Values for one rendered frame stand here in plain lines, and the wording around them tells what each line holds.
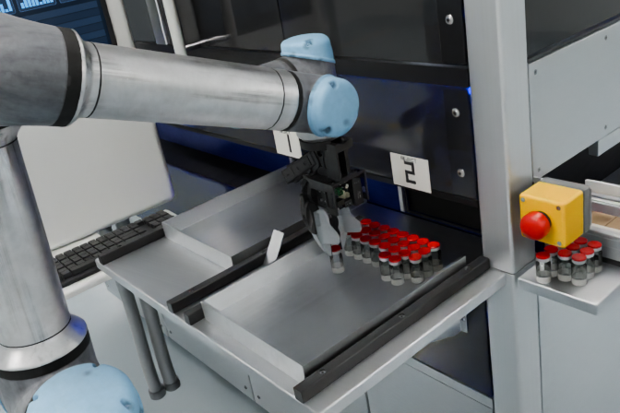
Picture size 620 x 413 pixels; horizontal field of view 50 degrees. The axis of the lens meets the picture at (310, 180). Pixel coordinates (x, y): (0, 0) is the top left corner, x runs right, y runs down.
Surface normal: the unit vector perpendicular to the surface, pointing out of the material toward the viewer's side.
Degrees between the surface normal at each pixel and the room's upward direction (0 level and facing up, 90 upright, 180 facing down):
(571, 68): 90
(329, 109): 90
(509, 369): 90
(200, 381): 0
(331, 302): 0
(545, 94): 90
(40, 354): 45
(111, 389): 7
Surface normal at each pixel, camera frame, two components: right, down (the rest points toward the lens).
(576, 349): 0.64, 0.19
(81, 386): -0.08, -0.88
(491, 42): -0.75, 0.36
